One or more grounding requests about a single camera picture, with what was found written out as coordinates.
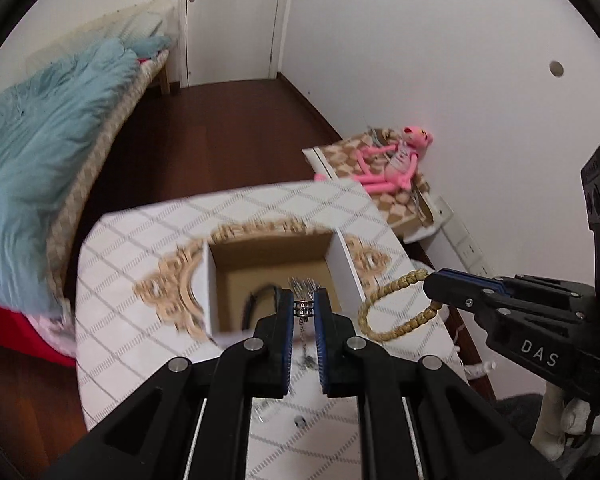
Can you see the white door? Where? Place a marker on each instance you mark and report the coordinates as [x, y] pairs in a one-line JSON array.
[[230, 40]]

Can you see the white power strip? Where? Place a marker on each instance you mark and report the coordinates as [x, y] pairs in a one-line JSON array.
[[453, 246]]

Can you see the bed with patterned mattress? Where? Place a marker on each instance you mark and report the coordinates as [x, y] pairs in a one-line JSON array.
[[54, 339]]

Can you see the white cardboard box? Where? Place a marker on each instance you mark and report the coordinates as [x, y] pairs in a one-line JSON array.
[[229, 272]]

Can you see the blue duvet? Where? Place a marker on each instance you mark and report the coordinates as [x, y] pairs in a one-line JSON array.
[[49, 124]]

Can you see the pink panther plush toy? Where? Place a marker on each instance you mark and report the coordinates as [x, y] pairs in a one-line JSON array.
[[382, 160]]

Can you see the brown checkered cushion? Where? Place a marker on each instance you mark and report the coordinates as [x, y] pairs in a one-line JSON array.
[[410, 216]]

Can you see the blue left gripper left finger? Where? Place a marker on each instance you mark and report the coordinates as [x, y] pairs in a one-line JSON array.
[[280, 332]]

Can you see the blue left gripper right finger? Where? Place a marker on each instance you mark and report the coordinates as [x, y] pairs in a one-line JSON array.
[[325, 337]]

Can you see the white patterned tablecloth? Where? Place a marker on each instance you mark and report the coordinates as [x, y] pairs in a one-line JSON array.
[[172, 279]]

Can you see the white pillow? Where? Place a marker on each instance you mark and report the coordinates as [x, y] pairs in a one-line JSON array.
[[145, 28]]

